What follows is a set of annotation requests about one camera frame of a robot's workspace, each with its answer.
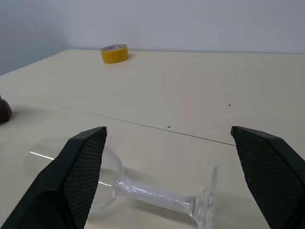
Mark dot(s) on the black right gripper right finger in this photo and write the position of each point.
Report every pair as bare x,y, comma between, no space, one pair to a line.
274,171

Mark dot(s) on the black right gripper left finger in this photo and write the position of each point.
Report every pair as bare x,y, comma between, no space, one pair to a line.
59,181

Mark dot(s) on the clear plastic cup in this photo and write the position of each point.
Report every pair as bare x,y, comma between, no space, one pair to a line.
147,193

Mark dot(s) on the cola bottle with dark liquid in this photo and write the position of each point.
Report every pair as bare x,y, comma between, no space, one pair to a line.
4,112

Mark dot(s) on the yellow tape roll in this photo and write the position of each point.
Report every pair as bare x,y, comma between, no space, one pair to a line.
114,56

